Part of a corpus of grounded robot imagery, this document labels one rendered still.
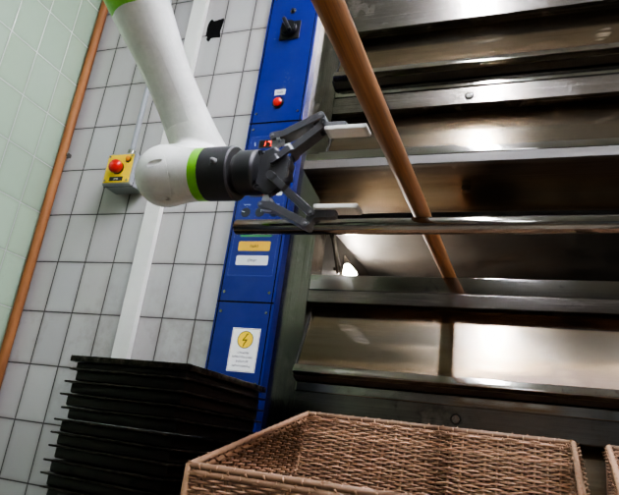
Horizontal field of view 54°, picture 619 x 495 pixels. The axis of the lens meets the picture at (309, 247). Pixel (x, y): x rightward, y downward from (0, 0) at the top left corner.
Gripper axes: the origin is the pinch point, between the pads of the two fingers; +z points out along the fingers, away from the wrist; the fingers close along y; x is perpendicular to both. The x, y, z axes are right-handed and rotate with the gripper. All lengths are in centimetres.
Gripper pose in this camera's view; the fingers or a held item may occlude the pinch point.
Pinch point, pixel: (357, 168)
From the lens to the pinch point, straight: 95.6
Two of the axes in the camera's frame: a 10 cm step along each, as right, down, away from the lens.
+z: 9.3, 0.1, -3.6
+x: -3.3, -3.4, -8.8
